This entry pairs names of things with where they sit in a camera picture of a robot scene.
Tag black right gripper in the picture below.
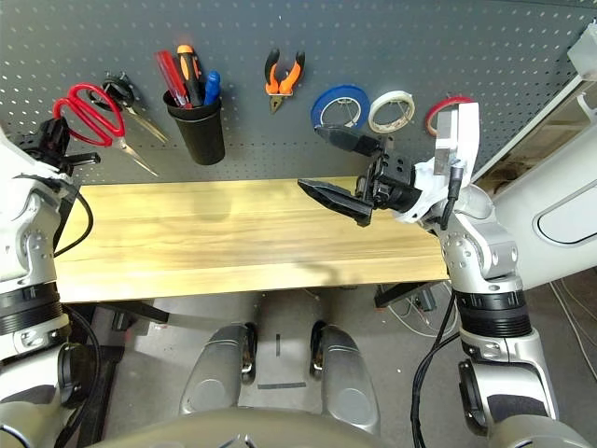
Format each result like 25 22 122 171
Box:
297 124 420 229

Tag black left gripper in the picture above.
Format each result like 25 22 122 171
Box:
17 117 102 177

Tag red handled scissors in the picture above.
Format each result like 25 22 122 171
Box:
52 82 160 178

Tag red tape roll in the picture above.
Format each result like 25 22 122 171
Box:
424 95 472 137

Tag orange black needle-nose pliers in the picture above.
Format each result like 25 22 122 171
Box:
264 48 307 117

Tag red handled screwdriver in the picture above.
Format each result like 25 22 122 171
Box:
154 49 193 109

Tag grey metal pegboard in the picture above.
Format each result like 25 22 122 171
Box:
0 0 597 188

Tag white tape roll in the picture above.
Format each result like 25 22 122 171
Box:
368 89 417 135

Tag blue tape roll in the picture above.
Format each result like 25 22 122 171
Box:
311 84 372 131

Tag black plastic cup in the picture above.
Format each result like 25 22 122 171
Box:
162 88 227 167

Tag silver right robot leg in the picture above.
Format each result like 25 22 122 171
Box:
309 320 381 434

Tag silver robot leg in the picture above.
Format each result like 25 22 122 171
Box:
179 321 259 417
309 320 381 434

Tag large white rounded housing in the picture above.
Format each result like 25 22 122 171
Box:
470 91 597 293

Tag silver left robot leg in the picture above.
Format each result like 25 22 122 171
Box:
179 321 259 417

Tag black table leg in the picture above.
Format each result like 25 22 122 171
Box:
90 344 125 442

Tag white plastic hook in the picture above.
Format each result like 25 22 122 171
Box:
576 91 597 121

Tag grey robot torso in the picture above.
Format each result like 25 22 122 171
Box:
90 408 388 448

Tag black handled scissors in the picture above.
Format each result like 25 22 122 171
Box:
88 71 170 144

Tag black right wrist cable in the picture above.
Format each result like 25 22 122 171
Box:
439 163 466 231

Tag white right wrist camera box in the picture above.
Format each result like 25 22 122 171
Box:
396 101 481 226

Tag black table support bracket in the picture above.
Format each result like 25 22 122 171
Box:
374 281 438 309
69 301 171 325

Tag orange black handled screwdriver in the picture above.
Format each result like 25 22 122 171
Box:
175 44 206 108

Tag blue handled tool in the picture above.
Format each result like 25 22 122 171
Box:
202 70 222 106

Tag white floor cable loop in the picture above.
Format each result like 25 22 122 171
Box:
395 287 463 338

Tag white pegboard frame post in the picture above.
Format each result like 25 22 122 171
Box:
470 74 587 188

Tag black right shoulder cable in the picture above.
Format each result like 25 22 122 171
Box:
410 288 461 448

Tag grey floor cable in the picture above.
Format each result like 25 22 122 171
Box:
548 278 597 363

